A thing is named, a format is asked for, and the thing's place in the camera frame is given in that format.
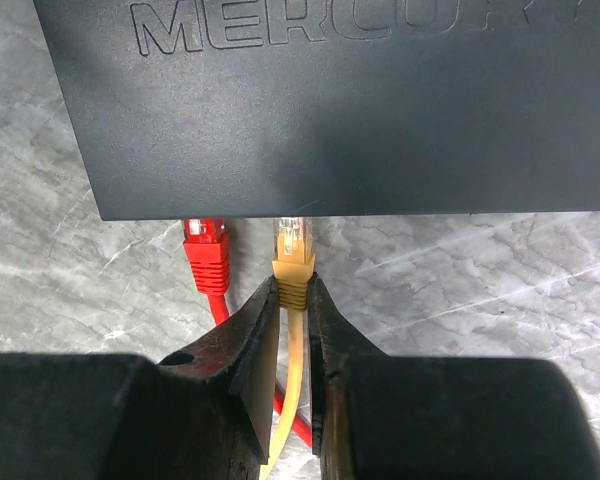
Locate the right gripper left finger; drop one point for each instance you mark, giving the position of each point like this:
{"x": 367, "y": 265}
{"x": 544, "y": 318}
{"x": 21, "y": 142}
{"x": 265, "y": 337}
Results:
{"x": 203, "y": 412}

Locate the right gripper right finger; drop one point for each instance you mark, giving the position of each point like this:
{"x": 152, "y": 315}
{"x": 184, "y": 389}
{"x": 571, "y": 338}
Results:
{"x": 378, "y": 416}

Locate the black network switch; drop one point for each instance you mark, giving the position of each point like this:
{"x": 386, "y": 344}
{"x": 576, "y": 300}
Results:
{"x": 320, "y": 108}

